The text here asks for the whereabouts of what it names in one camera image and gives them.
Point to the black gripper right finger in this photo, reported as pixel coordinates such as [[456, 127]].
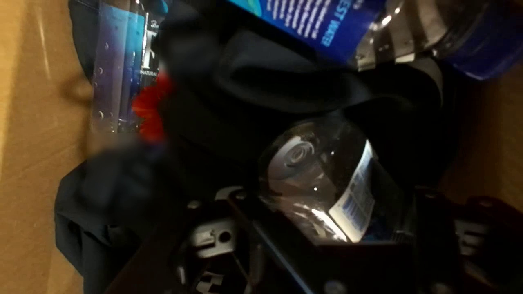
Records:
[[479, 250]]

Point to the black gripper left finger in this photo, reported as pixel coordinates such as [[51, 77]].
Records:
[[217, 245]]

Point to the blue label water bottle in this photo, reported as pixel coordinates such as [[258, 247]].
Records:
[[315, 173]]

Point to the white cardboard box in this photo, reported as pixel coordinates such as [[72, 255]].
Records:
[[33, 163]]

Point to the blue cap water bottle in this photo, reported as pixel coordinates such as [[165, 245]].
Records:
[[116, 65], [311, 21]]

